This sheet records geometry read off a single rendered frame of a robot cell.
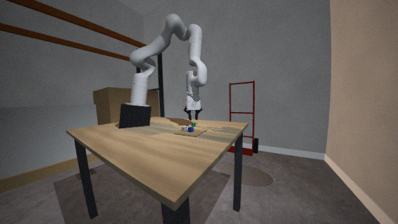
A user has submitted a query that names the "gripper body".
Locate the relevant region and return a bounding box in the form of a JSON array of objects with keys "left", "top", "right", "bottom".
[{"left": 186, "top": 95, "right": 201, "bottom": 111}]

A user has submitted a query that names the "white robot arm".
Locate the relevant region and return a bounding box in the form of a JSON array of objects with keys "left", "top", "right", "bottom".
[{"left": 126, "top": 13, "right": 207, "bottom": 107}]

